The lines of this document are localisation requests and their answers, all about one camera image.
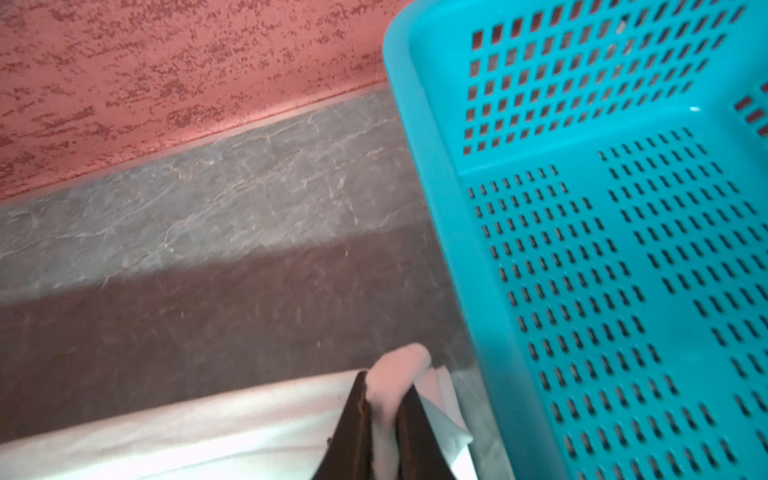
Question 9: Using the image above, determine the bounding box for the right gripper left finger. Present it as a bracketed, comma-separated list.
[313, 371, 372, 480]

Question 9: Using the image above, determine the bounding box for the white grey-trimmed tank top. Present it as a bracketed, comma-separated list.
[1, 343, 477, 479]

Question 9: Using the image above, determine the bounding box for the teal plastic basket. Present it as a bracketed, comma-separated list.
[383, 0, 767, 479]

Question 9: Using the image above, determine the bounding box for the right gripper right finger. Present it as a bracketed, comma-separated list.
[395, 387, 455, 480]

